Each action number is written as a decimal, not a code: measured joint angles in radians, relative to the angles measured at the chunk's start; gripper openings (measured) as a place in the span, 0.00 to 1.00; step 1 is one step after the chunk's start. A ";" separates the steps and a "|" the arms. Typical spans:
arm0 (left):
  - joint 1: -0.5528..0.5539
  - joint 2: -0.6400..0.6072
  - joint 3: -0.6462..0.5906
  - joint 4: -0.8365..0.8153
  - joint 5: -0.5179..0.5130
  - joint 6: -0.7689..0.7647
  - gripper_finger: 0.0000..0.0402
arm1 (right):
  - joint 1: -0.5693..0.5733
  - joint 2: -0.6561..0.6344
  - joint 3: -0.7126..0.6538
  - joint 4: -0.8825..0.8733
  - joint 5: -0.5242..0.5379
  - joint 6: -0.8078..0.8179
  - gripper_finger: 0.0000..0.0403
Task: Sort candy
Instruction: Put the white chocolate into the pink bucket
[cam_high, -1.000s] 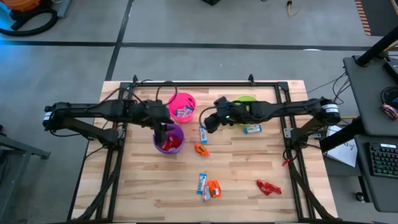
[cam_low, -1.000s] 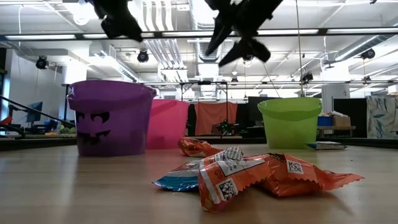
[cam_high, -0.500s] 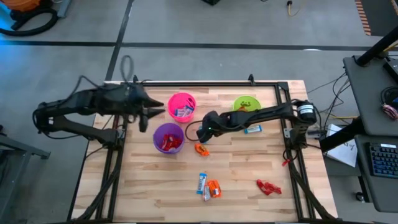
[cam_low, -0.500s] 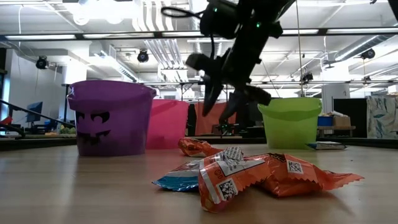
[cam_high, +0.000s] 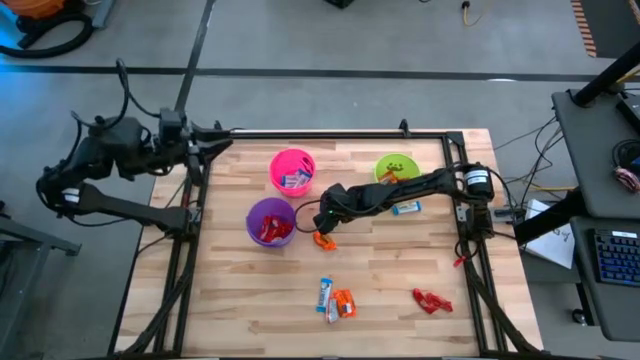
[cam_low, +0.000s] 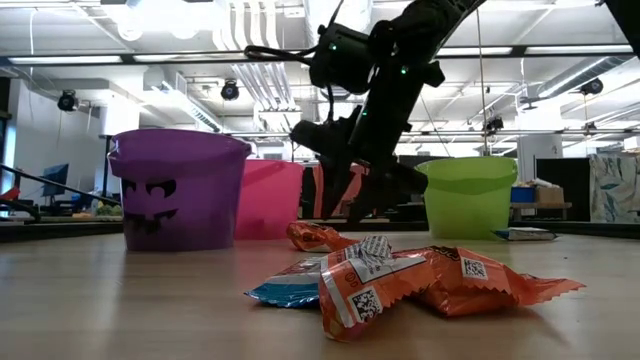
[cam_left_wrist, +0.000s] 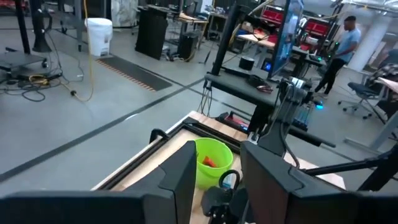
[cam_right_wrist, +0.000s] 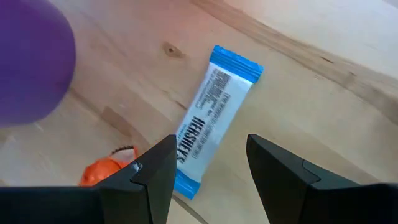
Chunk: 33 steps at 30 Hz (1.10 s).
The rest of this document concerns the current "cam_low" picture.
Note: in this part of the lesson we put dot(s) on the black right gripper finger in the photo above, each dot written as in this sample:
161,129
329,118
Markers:
334,185
380,192

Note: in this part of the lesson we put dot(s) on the orange candy packet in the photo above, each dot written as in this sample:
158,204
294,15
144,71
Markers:
480,290
312,235
360,290

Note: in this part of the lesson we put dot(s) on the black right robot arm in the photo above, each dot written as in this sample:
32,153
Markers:
425,30

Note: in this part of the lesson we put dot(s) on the blue white candy bar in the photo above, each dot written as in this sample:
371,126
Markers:
525,234
285,295

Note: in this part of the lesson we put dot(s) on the orange hanging cloth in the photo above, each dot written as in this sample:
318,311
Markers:
316,195

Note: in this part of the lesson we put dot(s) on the pink plastic bucket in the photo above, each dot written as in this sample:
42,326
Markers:
270,200

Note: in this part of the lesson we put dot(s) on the green plastic bucket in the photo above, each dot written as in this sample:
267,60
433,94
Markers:
470,210

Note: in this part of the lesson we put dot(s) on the black ceiling spotlight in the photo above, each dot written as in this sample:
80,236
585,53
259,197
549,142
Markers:
495,124
67,100
592,86
230,90

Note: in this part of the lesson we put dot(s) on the purple plastic bucket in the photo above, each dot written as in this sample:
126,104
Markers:
200,220

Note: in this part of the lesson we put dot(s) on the blue storage bin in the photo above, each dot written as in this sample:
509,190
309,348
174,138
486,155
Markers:
522,195

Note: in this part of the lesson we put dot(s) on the wooden shelf board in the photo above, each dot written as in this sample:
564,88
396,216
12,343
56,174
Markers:
540,205

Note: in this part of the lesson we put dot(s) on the brown cardboard box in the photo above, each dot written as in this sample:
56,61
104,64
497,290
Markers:
550,196

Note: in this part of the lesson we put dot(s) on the black cabinet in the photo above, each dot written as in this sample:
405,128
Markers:
575,185

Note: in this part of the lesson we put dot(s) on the teal white patterned panel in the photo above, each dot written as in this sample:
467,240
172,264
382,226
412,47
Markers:
615,190

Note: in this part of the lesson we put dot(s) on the black overhead light bar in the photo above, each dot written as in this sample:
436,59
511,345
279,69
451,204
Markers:
127,56

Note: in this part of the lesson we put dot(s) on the black computer monitor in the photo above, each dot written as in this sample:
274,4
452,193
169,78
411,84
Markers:
56,177

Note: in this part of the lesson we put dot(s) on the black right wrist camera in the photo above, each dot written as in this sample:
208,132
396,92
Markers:
320,135

